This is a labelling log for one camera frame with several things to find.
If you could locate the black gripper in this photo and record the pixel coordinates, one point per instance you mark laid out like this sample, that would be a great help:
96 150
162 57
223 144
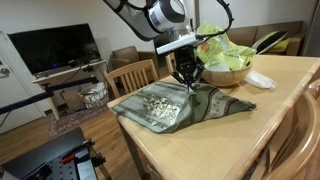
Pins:
186 56

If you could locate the green grey patterned cloth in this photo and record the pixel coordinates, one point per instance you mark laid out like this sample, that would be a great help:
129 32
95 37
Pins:
213 100

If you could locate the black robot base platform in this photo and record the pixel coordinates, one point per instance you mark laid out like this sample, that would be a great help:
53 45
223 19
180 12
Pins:
36 156

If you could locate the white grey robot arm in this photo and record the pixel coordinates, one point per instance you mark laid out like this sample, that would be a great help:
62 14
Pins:
140 16

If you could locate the wooden slat back chair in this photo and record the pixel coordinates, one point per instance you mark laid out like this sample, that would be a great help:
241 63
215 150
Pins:
133 78
170 63

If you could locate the wooden bowl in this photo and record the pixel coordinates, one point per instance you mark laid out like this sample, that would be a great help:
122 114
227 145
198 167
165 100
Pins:
226 77

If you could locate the scattered white popcorn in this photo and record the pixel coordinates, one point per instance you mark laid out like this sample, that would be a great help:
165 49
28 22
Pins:
160 108

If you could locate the thin black vertical stick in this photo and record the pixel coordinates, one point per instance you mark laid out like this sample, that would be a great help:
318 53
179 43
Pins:
191 26

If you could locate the green snack bag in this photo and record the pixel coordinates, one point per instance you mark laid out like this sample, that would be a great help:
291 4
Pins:
233 53

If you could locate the brown sofa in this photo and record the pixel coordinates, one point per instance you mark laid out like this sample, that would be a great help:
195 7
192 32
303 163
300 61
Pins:
241 35

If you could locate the brown armchair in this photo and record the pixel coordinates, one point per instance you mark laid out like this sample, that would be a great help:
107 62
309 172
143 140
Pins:
125 55

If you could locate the clear white plastic bag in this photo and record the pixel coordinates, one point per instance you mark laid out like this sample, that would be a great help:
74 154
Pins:
260 80

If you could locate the yellow black striped pillow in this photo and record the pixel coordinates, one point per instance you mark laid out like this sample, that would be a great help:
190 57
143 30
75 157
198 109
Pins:
270 41

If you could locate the wicker basket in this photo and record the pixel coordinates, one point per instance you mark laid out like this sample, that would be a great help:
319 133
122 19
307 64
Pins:
95 96

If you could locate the yellow cushion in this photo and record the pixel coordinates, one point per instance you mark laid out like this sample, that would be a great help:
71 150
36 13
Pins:
282 45

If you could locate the brown cardboard box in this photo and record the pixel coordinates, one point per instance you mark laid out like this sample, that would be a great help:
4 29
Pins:
71 100

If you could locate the light wooden tv stand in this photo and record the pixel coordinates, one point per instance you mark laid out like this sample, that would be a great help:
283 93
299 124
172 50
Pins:
66 75

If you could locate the patterned rug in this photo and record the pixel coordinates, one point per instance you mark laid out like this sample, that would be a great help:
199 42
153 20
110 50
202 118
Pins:
70 120

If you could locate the wooden chair with curved back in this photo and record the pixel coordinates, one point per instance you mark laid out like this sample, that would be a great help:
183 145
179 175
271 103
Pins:
300 140

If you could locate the black television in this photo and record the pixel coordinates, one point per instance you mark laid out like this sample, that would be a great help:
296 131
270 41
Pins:
53 48

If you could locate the black metal pole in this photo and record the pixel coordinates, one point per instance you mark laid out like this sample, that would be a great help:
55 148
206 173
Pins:
33 98

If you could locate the white door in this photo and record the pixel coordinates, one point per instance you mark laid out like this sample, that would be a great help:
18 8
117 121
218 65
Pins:
13 100

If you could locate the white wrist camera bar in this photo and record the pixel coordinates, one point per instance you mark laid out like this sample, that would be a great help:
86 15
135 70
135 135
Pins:
176 43

